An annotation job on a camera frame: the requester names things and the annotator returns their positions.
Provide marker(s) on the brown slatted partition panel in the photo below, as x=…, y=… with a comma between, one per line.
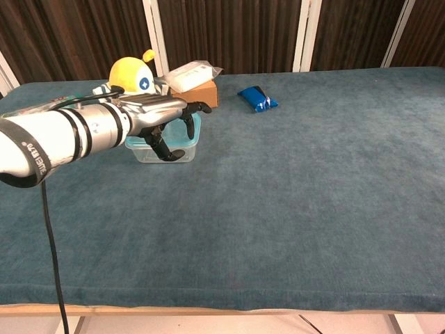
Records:
x=427, y=31
x=69, y=35
x=7, y=76
x=354, y=35
x=226, y=35

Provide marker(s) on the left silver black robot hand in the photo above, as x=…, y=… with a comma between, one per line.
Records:
x=153, y=111

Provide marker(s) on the blue table cloth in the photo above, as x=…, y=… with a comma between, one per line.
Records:
x=278, y=208

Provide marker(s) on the small brown cardboard box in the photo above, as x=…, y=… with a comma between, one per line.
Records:
x=205, y=94

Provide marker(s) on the white table leg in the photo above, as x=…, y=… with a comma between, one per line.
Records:
x=401, y=325
x=74, y=325

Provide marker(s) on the white tissue pack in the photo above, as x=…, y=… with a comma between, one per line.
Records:
x=189, y=78

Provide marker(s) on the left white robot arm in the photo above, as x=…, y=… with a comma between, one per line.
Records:
x=59, y=139

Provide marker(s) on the yellow plush toy striped shirt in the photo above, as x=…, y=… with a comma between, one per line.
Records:
x=128, y=74

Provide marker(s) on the clear plastic food container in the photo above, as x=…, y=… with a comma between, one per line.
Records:
x=189, y=155
x=177, y=137

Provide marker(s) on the blue foil snack pack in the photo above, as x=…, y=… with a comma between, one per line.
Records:
x=257, y=99

